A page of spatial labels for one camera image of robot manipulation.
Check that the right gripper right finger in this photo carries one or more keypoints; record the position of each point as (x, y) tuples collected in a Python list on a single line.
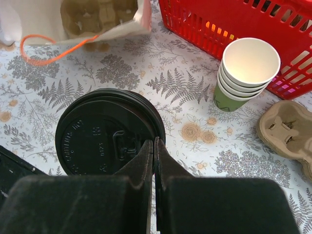
[(186, 204)]

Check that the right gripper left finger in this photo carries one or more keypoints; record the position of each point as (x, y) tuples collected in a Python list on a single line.
[(83, 204)]

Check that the black plastic cup lid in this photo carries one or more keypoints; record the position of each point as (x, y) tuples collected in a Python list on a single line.
[(103, 130)]

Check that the stack of green paper cups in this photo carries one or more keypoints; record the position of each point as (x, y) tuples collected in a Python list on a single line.
[(248, 65)]

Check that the cardboard cup carrier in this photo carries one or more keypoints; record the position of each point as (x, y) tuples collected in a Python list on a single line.
[(286, 127), (87, 18)]

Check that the beige paper bag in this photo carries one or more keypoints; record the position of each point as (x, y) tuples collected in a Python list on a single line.
[(38, 22)]

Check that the red plastic shopping basket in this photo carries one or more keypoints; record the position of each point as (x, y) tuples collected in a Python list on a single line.
[(285, 24)]

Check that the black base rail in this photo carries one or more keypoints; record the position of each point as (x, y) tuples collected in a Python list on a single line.
[(13, 168)]

